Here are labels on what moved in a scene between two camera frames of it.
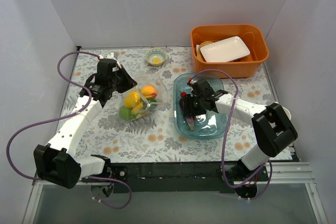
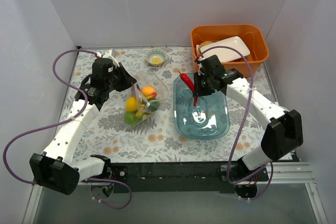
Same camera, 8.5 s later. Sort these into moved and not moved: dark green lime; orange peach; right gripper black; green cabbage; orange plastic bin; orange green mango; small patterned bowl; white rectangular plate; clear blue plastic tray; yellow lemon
Moved: dark green lime; green cabbage; right gripper black; orange green mango; yellow lemon
Not moved: orange plastic bin; white rectangular plate; clear blue plastic tray; small patterned bowl; orange peach
